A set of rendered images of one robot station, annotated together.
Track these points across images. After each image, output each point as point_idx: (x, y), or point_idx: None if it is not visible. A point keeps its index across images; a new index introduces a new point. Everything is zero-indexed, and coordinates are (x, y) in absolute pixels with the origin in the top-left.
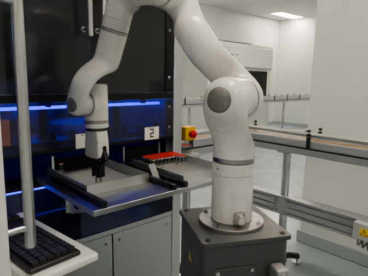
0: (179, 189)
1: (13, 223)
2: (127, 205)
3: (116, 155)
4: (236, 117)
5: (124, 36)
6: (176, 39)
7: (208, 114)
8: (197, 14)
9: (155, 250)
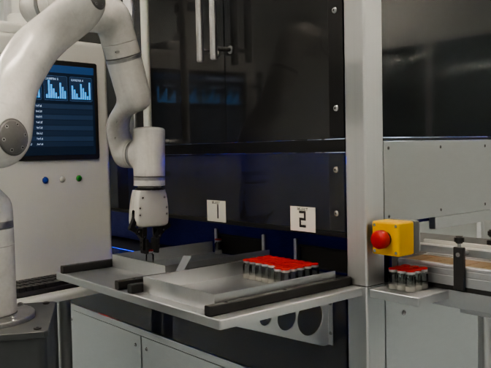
0: (122, 292)
1: None
2: (76, 282)
3: (286, 251)
4: None
5: (112, 64)
6: (345, 25)
7: None
8: (19, 29)
9: None
